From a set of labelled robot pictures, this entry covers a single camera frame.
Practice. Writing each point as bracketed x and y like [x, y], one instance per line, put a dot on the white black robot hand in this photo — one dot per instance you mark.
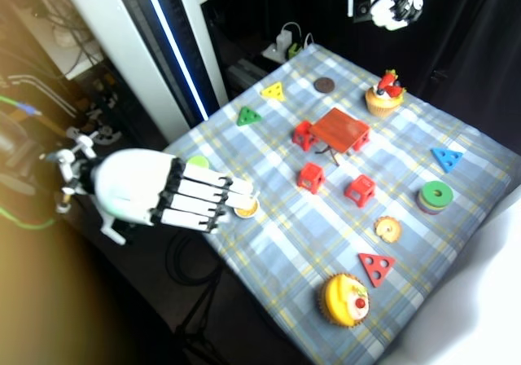
[392, 12]
[130, 186]

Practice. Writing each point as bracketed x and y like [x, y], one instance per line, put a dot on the red toy table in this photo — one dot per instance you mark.
[340, 126]

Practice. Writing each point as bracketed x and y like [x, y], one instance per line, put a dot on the green sandwich cookie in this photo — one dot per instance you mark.
[199, 161]

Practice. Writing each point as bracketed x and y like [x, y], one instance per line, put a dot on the strawberry toy cupcake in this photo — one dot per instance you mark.
[384, 98]

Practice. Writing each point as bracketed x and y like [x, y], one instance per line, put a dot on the brown chocolate sandwich cookie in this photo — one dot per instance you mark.
[324, 84]

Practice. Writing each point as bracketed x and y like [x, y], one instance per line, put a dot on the green plug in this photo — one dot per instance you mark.
[294, 49]

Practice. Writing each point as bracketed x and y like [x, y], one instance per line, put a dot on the white charger block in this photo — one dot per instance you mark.
[285, 37]

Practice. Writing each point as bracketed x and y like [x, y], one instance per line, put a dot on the white power strip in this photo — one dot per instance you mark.
[274, 52]

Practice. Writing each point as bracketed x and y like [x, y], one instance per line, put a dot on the white pillar with blue stripe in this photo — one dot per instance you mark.
[122, 55]

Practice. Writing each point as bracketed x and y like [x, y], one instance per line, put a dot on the green triangle block with holes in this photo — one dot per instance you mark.
[248, 117]

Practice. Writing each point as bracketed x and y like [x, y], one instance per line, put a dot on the yellow triangle block with holes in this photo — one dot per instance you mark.
[273, 92]

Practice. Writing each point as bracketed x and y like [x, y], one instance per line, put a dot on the blue triangle block with holes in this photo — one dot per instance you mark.
[447, 159]

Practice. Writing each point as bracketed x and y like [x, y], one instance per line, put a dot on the blue yellow plaid cloth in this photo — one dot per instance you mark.
[285, 234]

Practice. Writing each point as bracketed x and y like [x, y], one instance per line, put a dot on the stack of coloured rings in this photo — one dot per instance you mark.
[434, 197]

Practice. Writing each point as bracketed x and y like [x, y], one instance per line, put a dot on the round yellow tart cookie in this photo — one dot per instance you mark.
[388, 229]

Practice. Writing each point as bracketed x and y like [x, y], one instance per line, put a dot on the yellow fruit toy cupcake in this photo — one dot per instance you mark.
[344, 300]

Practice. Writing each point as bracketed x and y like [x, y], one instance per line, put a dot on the red triangle block with holes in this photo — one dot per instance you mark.
[376, 269]

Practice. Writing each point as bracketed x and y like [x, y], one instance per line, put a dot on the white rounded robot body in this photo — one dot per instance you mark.
[468, 291]

